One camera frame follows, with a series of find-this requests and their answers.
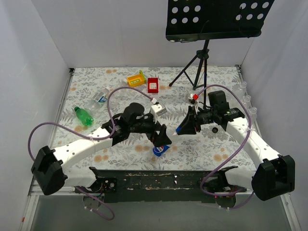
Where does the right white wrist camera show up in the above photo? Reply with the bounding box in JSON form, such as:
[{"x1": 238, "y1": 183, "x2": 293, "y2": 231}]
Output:
[{"x1": 185, "y1": 93, "x2": 199, "y2": 105}]

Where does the yellow plastic box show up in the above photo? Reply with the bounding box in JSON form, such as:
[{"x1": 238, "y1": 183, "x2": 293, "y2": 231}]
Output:
[{"x1": 127, "y1": 70, "x2": 147, "y2": 88}]

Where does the red plastic box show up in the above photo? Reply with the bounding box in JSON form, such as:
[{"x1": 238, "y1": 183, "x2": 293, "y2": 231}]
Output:
[{"x1": 147, "y1": 77, "x2": 159, "y2": 94}]

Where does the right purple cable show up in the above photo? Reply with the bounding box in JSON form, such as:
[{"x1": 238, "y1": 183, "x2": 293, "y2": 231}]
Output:
[{"x1": 196, "y1": 84, "x2": 255, "y2": 210}]

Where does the black bottle cap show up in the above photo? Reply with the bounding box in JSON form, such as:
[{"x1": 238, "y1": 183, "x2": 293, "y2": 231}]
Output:
[{"x1": 212, "y1": 127, "x2": 218, "y2": 133}]

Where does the floral tablecloth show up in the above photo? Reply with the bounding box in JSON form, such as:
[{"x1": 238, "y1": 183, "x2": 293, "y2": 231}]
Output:
[{"x1": 51, "y1": 66, "x2": 255, "y2": 170}]

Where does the green plastic bottle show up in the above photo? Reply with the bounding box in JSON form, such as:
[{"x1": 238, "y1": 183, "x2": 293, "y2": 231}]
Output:
[{"x1": 74, "y1": 106, "x2": 94, "y2": 127}]

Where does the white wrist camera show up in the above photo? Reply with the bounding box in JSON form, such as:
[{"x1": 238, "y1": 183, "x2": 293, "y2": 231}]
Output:
[
  {"x1": 185, "y1": 93, "x2": 199, "y2": 105},
  {"x1": 150, "y1": 102, "x2": 167, "y2": 116}
]

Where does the clear bottle by wall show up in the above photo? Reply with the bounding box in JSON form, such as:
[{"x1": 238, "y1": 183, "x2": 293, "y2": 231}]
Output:
[{"x1": 232, "y1": 81, "x2": 247, "y2": 99}]

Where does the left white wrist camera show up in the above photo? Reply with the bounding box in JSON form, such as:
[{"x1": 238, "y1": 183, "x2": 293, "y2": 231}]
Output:
[{"x1": 150, "y1": 102, "x2": 167, "y2": 116}]

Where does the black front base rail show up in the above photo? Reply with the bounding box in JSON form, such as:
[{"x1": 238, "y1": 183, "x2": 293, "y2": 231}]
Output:
[{"x1": 82, "y1": 167, "x2": 239, "y2": 207}]

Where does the clear bottle blue label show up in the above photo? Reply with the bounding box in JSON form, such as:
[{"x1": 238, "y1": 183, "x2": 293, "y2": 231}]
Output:
[{"x1": 85, "y1": 87, "x2": 110, "y2": 114}]

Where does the clear Pepsi bottle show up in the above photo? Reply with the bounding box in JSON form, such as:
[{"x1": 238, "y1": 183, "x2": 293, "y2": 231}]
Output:
[{"x1": 152, "y1": 128, "x2": 180, "y2": 158}]

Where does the black music stand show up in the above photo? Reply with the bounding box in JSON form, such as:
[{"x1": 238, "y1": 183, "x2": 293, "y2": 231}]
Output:
[{"x1": 165, "y1": 0, "x2": 275, "y2": 110}]

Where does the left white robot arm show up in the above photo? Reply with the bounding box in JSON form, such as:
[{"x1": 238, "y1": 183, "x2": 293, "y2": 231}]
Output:
[{"x1": 31, "y1": 103, "x2": 172, "y2": 195}]

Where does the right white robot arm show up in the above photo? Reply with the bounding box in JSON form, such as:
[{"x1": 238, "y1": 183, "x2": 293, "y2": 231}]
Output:
[{"x1": 176, "y1": 90, "x2": 295, "y2": 201}]

